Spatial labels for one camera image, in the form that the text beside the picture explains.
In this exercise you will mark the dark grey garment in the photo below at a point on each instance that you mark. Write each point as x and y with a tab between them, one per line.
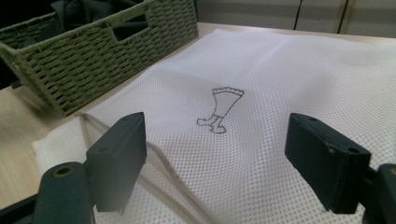
93	12

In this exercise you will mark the beige cabinet panels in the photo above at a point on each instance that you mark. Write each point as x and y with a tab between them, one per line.
280	14

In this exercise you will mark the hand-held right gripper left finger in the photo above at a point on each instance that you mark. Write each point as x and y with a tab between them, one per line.
116	161

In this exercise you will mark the green woven basket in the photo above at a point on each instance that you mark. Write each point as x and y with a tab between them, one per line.
93	65

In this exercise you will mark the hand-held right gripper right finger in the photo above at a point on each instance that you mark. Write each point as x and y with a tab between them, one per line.
327	161

